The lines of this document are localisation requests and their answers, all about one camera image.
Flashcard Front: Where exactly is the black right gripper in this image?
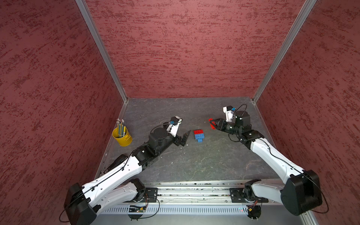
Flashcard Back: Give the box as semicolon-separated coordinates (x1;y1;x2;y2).
210;118;242;135

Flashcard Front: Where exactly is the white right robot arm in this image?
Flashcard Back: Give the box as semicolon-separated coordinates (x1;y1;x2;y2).
209;111;326;216

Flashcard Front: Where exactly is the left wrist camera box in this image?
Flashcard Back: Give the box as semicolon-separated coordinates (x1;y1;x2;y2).
166;116;182;137

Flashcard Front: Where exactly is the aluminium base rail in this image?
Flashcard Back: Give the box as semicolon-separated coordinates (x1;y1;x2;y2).
118;179;308;205

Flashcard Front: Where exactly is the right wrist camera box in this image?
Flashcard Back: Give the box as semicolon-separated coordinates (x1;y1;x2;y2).
223;106;236;122

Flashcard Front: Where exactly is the red lego brick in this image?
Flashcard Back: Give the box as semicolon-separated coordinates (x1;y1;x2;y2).
194;129;203;135
209;118;217;130

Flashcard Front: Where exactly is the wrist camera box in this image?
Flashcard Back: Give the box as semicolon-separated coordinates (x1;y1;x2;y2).
223;106;236;122
166;116;182;137

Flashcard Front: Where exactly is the aluminium corner post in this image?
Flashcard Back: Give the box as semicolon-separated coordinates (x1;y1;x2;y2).
75;0;128;104
252;0;317;105

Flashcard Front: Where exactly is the aluminium corner post right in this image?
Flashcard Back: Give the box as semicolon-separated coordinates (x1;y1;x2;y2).
252;0;317;105

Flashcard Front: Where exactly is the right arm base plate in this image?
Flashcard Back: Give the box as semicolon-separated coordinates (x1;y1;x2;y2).
229;187;269;204

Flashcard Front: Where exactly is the yellow metal pencil cup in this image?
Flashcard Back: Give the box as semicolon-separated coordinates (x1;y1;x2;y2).
112;126;133;147

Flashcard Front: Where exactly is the aluminium corner post left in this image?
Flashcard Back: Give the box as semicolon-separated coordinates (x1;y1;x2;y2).
75;0;128;104

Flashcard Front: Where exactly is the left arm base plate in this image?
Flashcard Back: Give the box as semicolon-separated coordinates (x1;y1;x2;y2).
133;187;158;203

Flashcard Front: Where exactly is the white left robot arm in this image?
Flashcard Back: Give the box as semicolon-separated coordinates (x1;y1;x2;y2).
64;127;191;225

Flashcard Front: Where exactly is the perforated cable tray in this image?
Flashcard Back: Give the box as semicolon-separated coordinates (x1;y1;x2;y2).
102;204;248;216

